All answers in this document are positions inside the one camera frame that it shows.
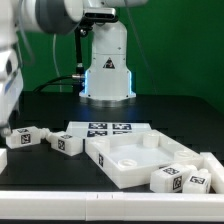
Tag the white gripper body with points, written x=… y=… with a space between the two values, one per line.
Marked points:
x=11 y=85

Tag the white square tabletop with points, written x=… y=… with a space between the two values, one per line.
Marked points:
x=129 y=159

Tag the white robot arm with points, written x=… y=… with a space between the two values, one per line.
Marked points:
x=107 y=81

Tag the white left fence rail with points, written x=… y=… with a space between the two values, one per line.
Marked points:
x=3 y=159

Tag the white fence rail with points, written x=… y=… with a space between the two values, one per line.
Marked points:
x=94 y=206
x=3 y=159
x=216 y=169

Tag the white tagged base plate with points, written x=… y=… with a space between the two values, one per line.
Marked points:
x=91 y=129

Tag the white front fence rail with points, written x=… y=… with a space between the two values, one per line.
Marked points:
x=94 y=206

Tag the white right fence rail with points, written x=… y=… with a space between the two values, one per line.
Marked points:
x=216 y=169

